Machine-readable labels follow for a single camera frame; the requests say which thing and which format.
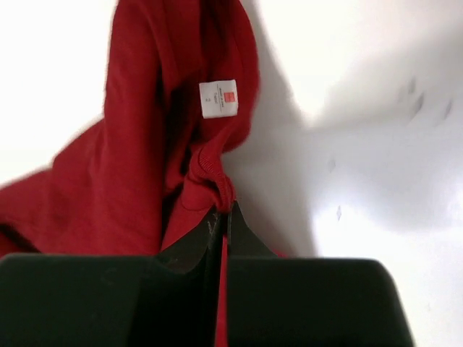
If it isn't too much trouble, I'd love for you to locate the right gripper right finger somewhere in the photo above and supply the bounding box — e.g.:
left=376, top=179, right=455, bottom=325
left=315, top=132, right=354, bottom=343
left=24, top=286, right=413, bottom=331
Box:
left=226, top=202, right=276, bottom=346

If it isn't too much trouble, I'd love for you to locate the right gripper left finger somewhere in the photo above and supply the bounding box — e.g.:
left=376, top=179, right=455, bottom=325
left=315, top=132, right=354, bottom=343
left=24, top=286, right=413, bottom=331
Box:
left=161, top=207, right=221, bottom=346

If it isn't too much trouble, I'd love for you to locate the dark red t shirt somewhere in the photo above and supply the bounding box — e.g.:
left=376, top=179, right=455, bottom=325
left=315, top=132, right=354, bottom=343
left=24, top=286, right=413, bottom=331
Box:
left=1, top=0, right=260, bottom=346

